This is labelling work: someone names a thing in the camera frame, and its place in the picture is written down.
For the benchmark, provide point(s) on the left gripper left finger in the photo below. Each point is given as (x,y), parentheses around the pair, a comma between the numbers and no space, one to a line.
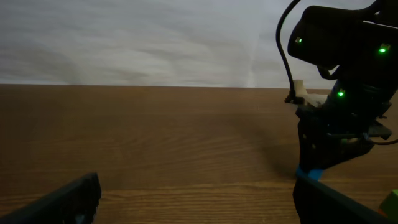
(68,202)

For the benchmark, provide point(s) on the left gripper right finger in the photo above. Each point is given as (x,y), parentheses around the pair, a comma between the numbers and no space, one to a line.
(323,205)

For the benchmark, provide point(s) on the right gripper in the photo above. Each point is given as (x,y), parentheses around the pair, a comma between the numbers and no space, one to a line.
(345,124)

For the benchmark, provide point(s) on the blue cube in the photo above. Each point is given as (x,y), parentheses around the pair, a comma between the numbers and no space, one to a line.
(312,174)

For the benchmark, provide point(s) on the green cube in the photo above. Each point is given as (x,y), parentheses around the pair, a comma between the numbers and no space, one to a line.
(390,203)

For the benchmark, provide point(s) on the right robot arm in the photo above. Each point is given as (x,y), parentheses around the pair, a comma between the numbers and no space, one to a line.
(342,34)

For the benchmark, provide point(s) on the orange cube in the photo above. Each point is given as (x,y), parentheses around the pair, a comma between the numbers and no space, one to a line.
(382,213)

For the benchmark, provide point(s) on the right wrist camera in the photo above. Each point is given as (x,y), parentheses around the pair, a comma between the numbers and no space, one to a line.
(306,95)

